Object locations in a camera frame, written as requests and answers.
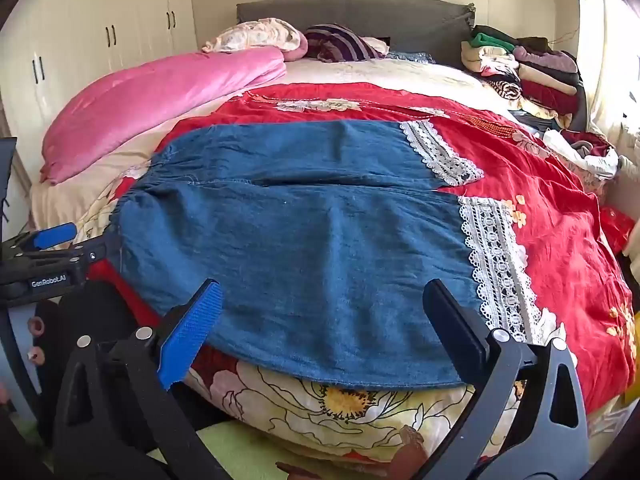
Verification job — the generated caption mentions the cream wardrobe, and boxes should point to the cream wardrobe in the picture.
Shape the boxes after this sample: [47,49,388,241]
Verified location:
[0,0,198,241]

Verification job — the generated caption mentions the person's left hand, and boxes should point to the person's left hand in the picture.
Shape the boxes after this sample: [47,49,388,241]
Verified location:
[27,316,48,363]

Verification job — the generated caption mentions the blue patterned cloth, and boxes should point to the blue patterned cloth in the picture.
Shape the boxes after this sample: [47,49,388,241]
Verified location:
[385,50,436,65]

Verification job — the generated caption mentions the grey bed headboard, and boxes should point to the grey bed headboard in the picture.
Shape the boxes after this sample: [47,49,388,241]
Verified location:
[236,0,476,68]

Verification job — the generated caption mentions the cream floral pillow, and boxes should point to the cream floral pillow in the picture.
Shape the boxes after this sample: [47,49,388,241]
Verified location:
[201,17,308,66]

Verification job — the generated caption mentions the blue denim pants lace trim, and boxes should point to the blue denim pants lace trim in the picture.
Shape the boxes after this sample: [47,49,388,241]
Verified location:
[107,119,543,392]

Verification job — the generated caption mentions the green cloth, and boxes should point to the green cloth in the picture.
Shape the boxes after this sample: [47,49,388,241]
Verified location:
[197,420,321,480]

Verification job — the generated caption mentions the pile of folded clothes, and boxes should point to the pile of folded clothes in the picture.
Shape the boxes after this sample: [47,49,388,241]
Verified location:
[460,24,621,181]

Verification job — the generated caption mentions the pink quilt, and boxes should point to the pink quilt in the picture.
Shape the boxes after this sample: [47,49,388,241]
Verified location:
[40,46,288,185]

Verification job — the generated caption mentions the pale curtain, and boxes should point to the pale curtain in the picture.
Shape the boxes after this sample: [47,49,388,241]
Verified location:
[575,0,640,201]

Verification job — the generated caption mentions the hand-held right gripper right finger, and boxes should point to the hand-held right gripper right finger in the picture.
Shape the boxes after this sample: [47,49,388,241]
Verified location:
[422,279,591,480]

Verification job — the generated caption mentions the purple striped garment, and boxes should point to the purple striped garment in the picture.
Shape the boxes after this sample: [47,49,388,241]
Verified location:
[304,23,388,63]

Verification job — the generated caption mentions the red floral blanket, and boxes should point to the red floral blanket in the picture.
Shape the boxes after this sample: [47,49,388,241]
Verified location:
[82,82,638,480]

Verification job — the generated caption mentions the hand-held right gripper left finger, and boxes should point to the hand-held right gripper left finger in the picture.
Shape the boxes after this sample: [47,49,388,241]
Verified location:
[52,279,231,480]

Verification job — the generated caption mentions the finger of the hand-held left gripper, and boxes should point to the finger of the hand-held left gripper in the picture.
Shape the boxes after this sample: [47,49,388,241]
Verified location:
[65,232,123,267]
[0,222,78,260]

